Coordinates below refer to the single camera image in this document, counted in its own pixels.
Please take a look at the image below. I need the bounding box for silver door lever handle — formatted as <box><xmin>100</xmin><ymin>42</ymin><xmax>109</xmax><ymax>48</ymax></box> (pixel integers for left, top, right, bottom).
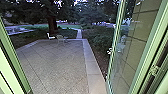
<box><xmin>149</xmin><ymin>65</ymin><xmax>160</xmax><ymax>77</ymax></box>

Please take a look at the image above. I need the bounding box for green framed glass door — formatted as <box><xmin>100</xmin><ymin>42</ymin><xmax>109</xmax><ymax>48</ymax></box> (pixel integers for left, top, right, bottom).
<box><xmin>105</xmin><ymin>0</ymin><xmax>168</xmax><ymax>94</ymax></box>

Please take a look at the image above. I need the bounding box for dark green shrub bed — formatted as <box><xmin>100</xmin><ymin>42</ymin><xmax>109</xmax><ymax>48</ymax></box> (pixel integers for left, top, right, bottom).
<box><xmin>81</xmin><ymin>25</ymin><xmax>117</xmax><ymax>54</ymax></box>

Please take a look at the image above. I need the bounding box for grey metal patio chair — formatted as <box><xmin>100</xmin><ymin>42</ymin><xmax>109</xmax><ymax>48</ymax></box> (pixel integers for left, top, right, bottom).
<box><xmin>55</xmin><ymin>33</ymin><xmax>70</xmax><ymax>45</ymax></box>

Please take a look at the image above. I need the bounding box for white patio chair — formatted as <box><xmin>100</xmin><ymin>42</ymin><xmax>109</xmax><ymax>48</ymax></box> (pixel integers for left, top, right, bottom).
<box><xmin>46</xmin><ymin>31</ymin><xmax>57</xmax><ymax>41</ymax></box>

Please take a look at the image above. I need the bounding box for large dark tree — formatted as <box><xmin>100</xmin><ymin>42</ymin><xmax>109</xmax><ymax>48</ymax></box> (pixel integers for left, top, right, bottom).
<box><xmin>0</xmin><ymin>0</ymin><xmax>81</xmax><ymax>34</ymax></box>

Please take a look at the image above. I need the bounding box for low green hedge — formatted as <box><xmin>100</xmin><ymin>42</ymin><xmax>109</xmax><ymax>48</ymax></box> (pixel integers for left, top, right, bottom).
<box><xmin>9</xmin><ymin>27</ymin><xmax>78</xmax><ymax>48</ymax></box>

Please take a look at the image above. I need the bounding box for green framed glass wall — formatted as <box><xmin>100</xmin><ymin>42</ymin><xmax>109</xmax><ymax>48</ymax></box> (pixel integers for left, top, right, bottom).
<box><xmin>0</xmin><ymin>16</ymin><xmax>34</xmax><ymax>94</ymax></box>

